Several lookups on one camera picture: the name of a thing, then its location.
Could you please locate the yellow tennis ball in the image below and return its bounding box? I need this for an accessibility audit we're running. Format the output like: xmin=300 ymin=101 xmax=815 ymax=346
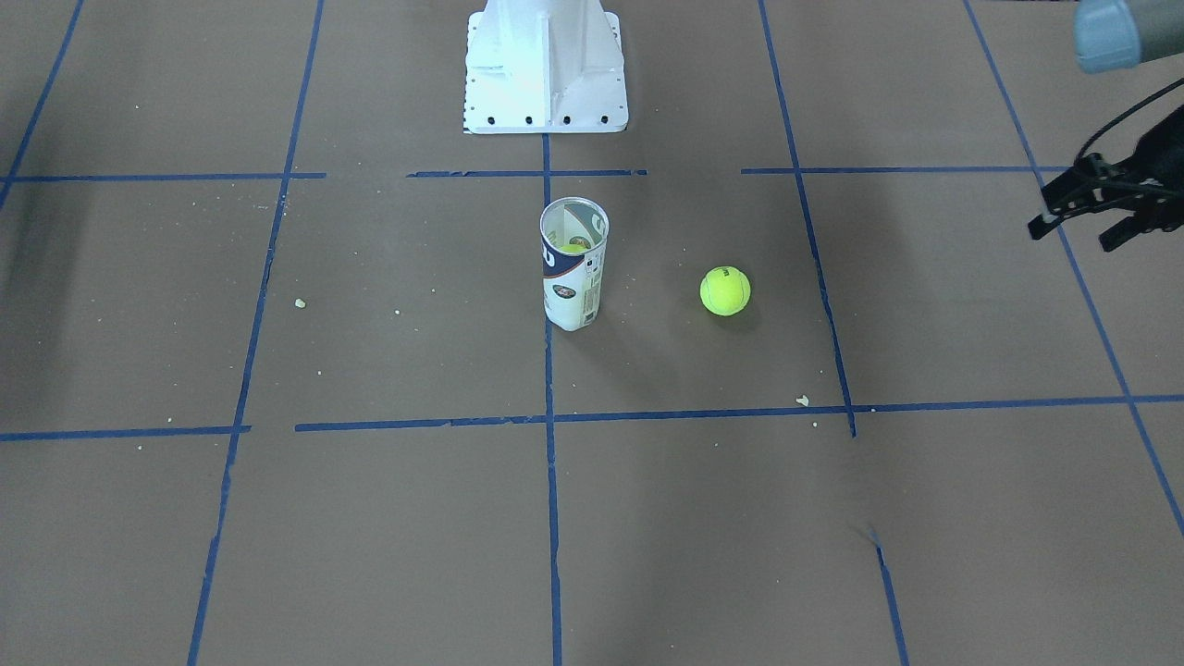
xmin=699 ymin=265 xmax=751 ymax=316

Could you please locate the white camera pillar mount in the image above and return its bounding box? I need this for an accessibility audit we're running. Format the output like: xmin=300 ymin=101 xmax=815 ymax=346
xmin=462 ymin=1 xmax=630 ymax=135

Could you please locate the far black braided cable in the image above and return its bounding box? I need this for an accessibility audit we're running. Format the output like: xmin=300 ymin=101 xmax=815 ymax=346
xmin=1076 ymin=78 xmax=1184 ymax=167

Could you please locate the tennis ball can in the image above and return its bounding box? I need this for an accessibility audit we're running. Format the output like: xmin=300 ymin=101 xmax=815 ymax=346
xmin=538 ymin=197 xmax=611 ymax=329

